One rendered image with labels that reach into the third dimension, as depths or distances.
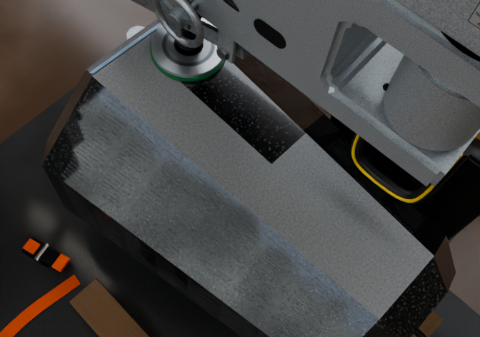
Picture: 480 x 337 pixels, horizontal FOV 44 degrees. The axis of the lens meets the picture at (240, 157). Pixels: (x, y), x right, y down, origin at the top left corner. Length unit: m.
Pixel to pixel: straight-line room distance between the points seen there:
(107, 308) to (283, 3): 1.36
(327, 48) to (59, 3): 2.04
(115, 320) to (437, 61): 1.50
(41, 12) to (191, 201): 1.63
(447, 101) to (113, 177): 1.00
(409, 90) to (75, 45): 1.99
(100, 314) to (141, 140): 0.75
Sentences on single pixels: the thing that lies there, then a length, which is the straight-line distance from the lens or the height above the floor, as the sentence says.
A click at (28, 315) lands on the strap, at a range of 2.32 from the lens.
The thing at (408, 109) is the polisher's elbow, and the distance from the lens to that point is 1.10.
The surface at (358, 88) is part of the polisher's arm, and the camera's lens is 1.21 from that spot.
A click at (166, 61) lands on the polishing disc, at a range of 1.68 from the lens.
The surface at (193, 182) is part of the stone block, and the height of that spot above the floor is 0.79.
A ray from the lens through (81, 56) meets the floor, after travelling 2.78.
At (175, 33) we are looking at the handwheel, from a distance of 1.36.
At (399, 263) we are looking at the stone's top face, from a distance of 1.53.
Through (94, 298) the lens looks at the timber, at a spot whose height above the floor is 0.14.
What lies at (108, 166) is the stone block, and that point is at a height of 0.69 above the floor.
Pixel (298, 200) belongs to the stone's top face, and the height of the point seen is 0.82.
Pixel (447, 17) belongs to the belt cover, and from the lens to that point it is 0.88.
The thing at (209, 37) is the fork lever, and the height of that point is 1.06.
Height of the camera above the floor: 2.22
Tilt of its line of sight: 63 degrees down
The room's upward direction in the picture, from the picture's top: 9 degrees clockwise
